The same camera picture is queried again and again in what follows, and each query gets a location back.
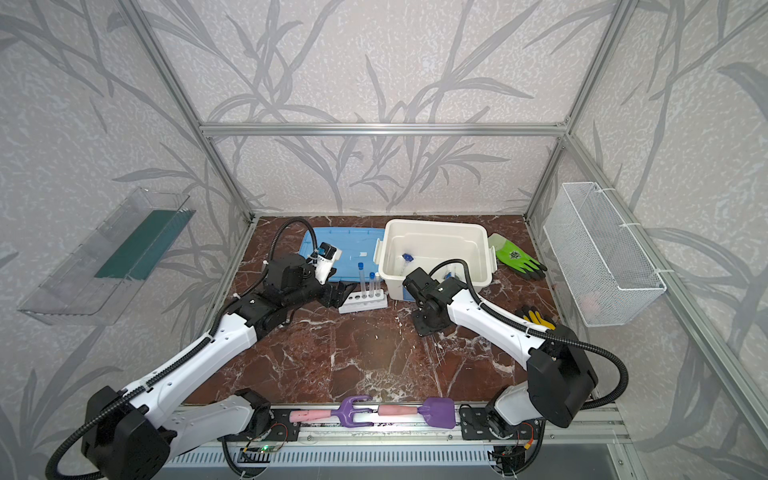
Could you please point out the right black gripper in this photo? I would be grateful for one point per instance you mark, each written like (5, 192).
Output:
(429, 318)

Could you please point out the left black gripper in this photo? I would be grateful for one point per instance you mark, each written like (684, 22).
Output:
(327, 291)

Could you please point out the white test tube rack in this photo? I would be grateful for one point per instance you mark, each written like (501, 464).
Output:
(358, 302)

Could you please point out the white plastic storage bin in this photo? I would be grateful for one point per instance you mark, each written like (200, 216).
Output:
(431, 242)

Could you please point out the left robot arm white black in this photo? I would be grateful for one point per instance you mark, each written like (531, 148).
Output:
(129, 434)

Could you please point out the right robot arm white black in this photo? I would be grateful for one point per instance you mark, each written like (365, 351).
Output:
(560, 376)

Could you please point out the blue plastic bin lid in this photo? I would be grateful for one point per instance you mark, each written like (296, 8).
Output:
(357, 246)

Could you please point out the green black work glove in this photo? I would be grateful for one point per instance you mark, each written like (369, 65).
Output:
(514, 257)

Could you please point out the yellow black work glove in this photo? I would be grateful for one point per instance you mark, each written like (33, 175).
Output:
(533, 315)

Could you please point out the green mat in shelf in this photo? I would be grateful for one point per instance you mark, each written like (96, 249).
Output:
(144, 248)

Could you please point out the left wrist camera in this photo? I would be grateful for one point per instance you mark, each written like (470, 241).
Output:
(323, 258)

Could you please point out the purple garden spade pink handle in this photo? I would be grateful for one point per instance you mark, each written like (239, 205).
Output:
(437, 412)

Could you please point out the purple garden fork pink handle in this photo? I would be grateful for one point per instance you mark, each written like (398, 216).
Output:
(345, 413)

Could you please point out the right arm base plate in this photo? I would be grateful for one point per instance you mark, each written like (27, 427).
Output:
(479, 423)

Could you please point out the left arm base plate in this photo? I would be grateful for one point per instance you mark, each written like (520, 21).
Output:
(278, 429)

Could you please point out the white wire mesh basket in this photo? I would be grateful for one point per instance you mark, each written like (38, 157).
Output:
(609, 275)

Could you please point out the clear acrylic wall shelf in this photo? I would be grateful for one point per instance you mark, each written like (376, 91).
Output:
(72, 295)

